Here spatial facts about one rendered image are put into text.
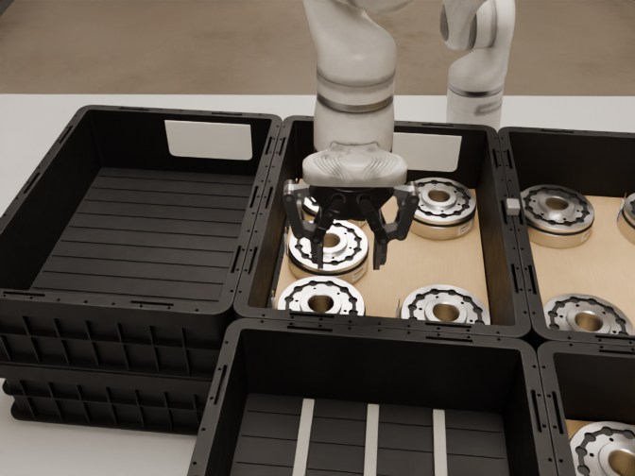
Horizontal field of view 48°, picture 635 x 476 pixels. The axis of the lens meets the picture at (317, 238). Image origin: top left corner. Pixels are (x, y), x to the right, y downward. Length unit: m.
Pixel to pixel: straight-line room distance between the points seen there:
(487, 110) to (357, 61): 0.62
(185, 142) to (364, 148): 0.48
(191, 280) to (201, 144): 0.24
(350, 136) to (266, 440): 0.32
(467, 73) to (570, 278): 0.40
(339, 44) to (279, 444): 0.39
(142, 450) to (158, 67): 2.56
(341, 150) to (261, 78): 2.53
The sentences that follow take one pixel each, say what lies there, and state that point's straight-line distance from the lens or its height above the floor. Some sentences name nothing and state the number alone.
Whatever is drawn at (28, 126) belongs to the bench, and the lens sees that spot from 1.56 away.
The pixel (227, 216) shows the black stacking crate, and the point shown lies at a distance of 1.00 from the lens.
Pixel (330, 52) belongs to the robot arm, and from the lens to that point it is 0.61.
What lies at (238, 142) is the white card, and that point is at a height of 0.89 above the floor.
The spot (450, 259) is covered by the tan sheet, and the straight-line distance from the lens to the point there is 0.94.
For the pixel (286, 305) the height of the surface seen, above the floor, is 0.86.
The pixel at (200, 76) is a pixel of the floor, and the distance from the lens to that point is 3.21.
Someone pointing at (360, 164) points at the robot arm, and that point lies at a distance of 0.61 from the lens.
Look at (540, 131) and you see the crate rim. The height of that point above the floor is 0.93.
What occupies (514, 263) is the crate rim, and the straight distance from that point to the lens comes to 0.80.
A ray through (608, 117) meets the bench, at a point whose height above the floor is 0.70.
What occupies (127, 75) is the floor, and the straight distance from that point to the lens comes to 3.28.
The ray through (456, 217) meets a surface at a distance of 0.96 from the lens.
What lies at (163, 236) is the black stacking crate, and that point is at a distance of 0.98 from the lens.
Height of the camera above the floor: 1.45
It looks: 40 degrees down
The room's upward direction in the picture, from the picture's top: straight up
